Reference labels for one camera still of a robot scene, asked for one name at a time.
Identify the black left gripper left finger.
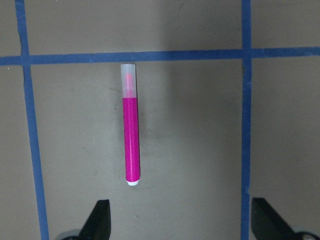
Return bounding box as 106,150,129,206
78,199,112,240

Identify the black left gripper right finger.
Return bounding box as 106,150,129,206
251,197,300,240

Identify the pink highlighter pen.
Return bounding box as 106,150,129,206
120,63,141,187

